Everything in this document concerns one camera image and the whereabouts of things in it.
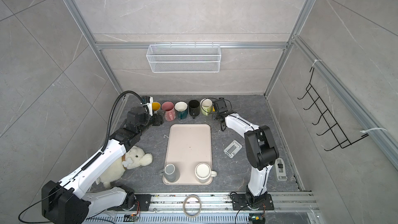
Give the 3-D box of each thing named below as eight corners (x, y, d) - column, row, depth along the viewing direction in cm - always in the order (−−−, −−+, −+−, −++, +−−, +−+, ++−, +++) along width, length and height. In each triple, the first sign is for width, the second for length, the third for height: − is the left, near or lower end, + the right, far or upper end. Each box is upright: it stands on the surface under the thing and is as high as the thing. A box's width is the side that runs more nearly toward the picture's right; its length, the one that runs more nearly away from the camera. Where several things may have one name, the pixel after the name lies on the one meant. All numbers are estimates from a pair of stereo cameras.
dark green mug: (175, 123, 105) (173, 113, 96) (177, 110, 112) (175, 100, 104) (187, 123, 105) (186, 113, 96) (188, 110, 112) (187, 100, 104)
